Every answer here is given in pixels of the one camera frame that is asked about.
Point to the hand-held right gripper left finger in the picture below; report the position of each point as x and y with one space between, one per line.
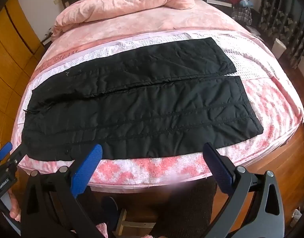
87 171

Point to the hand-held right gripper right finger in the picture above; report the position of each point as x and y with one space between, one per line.
219 168

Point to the black quilted pants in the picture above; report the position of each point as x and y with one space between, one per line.
142 99

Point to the person's left hand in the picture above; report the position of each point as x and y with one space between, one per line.
15 208

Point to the dark blue slipper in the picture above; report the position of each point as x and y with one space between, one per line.
111 210

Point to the person's leg in brown trousers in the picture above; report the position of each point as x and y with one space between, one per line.
186 208

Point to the pink fluffy clothing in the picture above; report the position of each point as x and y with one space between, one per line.
103 231

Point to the pink white towel blanket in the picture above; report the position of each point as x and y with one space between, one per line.
266 99

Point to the orange wooden wardrobe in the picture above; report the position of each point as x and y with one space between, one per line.
10 62

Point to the crumpled white tissue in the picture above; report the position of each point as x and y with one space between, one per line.
296 214

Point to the white cylindrical bin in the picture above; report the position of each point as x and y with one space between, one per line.
279 48

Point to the plaid cloth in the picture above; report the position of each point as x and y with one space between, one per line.
242 14

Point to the bed with pink sheet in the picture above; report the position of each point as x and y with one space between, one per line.
147 22

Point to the dark nightstand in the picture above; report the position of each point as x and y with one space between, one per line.
216 5

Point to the blue plastic bag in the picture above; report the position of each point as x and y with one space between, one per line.
245 3

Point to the dark patterned curtain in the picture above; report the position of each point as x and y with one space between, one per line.
281 12

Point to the pink velvet comforter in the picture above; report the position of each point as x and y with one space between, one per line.
122 0

